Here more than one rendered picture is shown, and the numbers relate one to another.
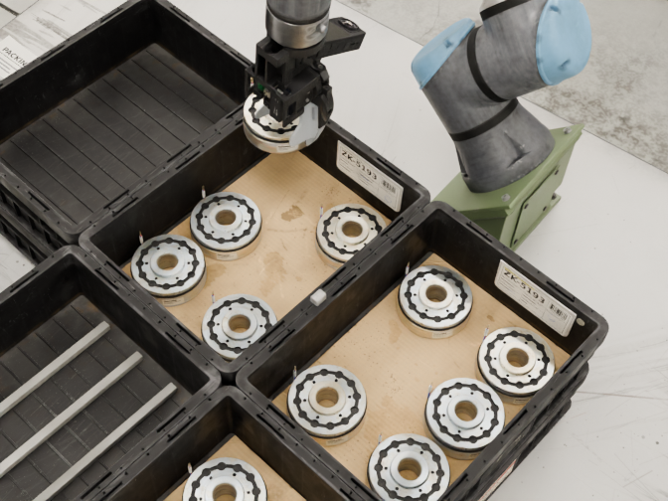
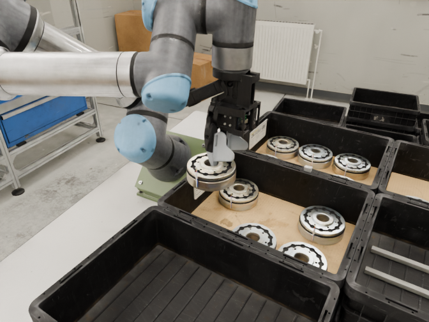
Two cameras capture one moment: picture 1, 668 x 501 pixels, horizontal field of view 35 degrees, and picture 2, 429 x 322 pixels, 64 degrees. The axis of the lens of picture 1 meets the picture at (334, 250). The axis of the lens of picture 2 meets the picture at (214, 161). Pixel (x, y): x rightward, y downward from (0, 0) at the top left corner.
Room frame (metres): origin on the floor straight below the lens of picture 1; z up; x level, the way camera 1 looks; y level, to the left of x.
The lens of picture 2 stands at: (1.07, 0.68, 1.39)
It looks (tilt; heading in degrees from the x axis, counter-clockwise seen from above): 31 degrees down; 262
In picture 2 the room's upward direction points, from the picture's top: straight up
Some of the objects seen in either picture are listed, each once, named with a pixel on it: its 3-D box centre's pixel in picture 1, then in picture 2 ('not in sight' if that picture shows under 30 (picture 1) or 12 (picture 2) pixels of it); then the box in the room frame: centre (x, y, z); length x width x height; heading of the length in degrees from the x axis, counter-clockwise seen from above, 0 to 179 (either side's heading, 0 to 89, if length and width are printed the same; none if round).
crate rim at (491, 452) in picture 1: (425, 356); (311, 145); (0.67, -0.12, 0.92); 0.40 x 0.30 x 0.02; 140
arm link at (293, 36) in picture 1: (298, 17); (232, 57); (0.94, 0.06, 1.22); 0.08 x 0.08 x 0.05
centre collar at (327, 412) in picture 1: (327, 398); not in sight; (0.63, 0.00, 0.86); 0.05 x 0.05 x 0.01
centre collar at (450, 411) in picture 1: (465, 412); (315, 151); (0.63, -0.18, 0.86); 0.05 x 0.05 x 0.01
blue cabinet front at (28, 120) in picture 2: not in sight; (42, 89); (1.91, -1.69, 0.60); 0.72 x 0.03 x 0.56; 57
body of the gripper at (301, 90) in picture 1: (289, 66); (233, 101); (0.94, 0.07, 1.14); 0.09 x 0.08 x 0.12; 140
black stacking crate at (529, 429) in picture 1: (421, 375); (308, 161); (0.67, -0.12, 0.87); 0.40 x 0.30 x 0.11; 140
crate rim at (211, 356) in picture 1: (258, 222); (267, 200); (0.87, 0.11, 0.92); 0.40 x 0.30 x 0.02; 140
